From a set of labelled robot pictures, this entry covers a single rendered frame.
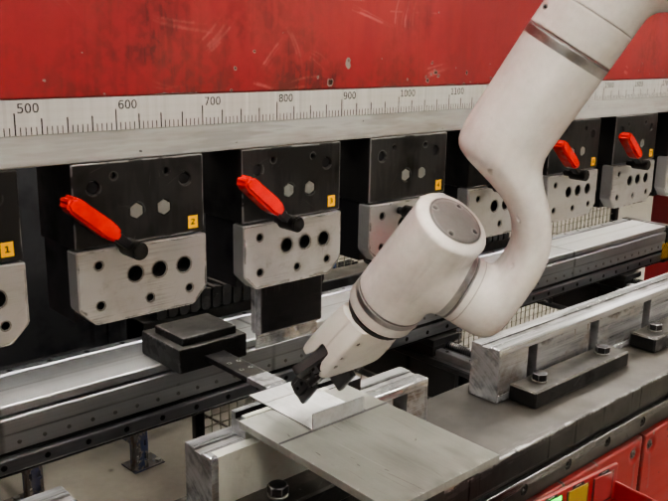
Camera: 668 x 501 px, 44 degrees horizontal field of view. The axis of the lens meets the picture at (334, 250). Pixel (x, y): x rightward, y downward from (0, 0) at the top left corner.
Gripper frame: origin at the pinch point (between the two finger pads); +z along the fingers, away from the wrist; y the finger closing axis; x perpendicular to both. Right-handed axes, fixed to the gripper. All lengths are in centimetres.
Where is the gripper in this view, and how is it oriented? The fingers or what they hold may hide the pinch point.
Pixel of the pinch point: (322, 380)
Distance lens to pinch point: 105.9
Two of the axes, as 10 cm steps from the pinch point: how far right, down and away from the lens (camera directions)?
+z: -4.4, 6.2, 6.5
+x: 5.0, 7.7, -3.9
